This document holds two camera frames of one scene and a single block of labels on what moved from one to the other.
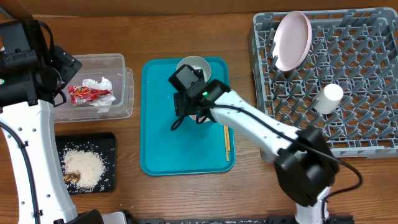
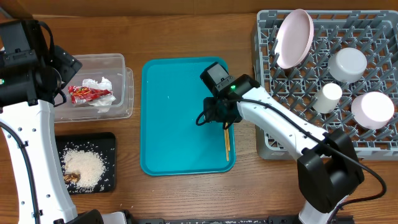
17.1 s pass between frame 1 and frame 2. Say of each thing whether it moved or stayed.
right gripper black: moved
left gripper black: stayed
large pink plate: stayed
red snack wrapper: stayed
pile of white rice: stayed
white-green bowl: moved
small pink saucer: moved
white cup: stayed
